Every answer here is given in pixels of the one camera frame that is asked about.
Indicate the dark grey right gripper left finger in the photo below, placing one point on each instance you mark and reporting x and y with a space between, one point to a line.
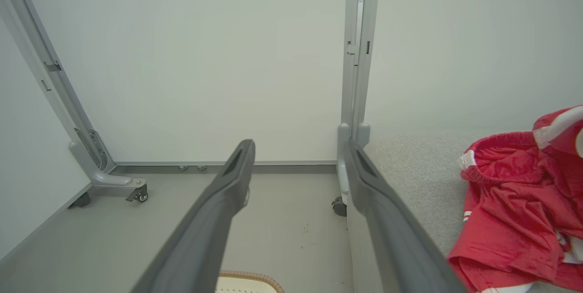
200 233

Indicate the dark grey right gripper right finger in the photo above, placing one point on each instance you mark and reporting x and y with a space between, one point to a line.
396 247

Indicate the red shorts with white trim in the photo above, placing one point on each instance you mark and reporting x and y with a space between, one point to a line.
514 215

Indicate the red and white sports jersey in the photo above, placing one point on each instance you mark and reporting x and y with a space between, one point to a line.
560 129

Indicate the white basket with brown rim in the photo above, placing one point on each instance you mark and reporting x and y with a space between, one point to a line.
246 284

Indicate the black caster wheel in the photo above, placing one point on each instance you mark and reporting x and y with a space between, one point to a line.
79 200
139 194
339 206

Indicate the grey metal partition leg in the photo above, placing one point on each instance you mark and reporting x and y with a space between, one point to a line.
107 179
350 56

